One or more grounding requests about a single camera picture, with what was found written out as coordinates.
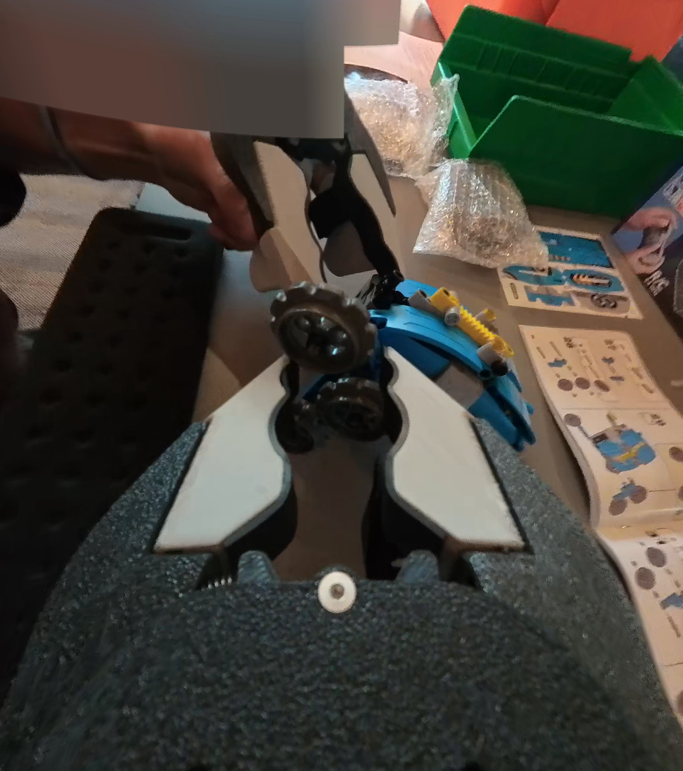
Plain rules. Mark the blue sticker sheet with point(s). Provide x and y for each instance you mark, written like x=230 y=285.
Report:
x=564 y=277

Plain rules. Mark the person's left hand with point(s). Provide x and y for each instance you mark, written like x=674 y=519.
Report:
x=209 y=180

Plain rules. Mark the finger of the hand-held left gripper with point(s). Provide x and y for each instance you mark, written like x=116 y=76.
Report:
x=278 y=211
x=371 y=174

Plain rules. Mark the bubble wrap bag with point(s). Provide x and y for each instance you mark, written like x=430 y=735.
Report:
x=474 y=211
x=395 y=120

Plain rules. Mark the blue building block vehicle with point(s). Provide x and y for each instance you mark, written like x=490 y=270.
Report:
x=413 y=337

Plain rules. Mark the instruction booklet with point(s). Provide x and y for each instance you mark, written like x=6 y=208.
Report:
x=630 y=433

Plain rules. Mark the blue toy packaging box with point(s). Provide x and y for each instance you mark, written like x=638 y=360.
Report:
x=678 y=271

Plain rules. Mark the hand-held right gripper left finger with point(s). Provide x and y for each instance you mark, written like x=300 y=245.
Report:
x=227 y=476

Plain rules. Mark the orange box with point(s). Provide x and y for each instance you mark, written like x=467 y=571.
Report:
x=498 y=18

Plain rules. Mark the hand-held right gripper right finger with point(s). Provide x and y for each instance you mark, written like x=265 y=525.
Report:
x=456 y=476

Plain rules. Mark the black perforated panel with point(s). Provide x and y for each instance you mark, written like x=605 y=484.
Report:
x=124 y=361

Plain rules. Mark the green plastic bin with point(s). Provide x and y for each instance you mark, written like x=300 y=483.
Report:
x=558 y=156

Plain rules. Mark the person's left forearm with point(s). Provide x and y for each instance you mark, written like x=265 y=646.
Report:
x=100 y=147

